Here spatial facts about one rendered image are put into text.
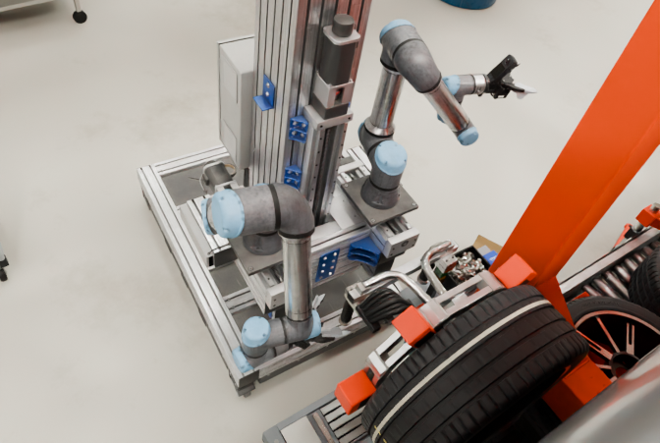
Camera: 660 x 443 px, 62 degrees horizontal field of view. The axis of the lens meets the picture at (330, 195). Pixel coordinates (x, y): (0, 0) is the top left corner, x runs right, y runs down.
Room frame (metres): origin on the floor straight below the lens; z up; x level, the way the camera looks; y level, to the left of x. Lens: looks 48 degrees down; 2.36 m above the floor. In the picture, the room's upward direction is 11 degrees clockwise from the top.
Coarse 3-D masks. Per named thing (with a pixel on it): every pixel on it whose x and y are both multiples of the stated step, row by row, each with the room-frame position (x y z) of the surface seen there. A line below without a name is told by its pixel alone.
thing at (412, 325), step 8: (408, 312) 0.76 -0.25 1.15; (416, 312) 0.76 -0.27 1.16; (400, 320) 0.74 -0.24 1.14; (408, 320) 0.74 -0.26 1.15; (416, 320) 0.74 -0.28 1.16; (424, 320) 0.74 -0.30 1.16; (400, 328) 0.72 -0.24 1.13; (408, 328) 0.72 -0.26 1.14; (416, 328) 0.72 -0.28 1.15; (424, 328) 0.72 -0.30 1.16; (432, 328) 0.75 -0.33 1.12; (408, 336) 0.71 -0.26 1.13; (416, 336) 0.70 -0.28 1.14; (424, 336) 0.72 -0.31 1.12; (408, 344) 0.69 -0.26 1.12; (416, 344) 0.71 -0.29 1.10
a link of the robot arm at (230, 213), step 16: (224, 192) 0.86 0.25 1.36; (240, 192) 0.86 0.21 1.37; (256, 192) 0.87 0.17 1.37; (272, 192) 0.88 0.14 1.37; (208, 208) 1.04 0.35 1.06; (224, 208) 0.81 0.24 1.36; (240, 208) 0.82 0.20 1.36; (256, 208) 0.83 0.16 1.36; (272, 208) 0.84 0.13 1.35; (208, 224) 1.02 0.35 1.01; (224, 224) 0.79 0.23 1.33; (240, 224) 0.79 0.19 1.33; (256, 224) 0.81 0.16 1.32; (272, 224) 0.83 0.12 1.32
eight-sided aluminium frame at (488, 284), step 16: (480, 272) 0.96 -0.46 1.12; (464, 288) 0.89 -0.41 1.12; (480, 288) 0.92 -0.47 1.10; (496, 288) 0.91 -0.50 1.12; (432, 304) 0.82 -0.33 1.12; (464, 304) 0.84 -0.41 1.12; (432, 320) 0.78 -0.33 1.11; (448, 320) 0.80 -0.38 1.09; (400, 336) 0.76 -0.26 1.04; (384, 352) 0.73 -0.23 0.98; (400, 352) 0.72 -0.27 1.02; (368, 368) 0.70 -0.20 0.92; (384, 368) 0.69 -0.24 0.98
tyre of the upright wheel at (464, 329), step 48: (528, 288) 0.93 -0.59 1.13; (432, 336) 0.72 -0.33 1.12; (528, 336) 0.75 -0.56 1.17; (576, 336) 0.81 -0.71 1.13; (384, 384) 0.63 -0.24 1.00; (432, 384) 0.62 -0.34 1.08; (480, 384) 0.61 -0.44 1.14; (528, 384) 0.62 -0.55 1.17; (384, 432) 0.55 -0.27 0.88; (432, 432) 0.52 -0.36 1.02
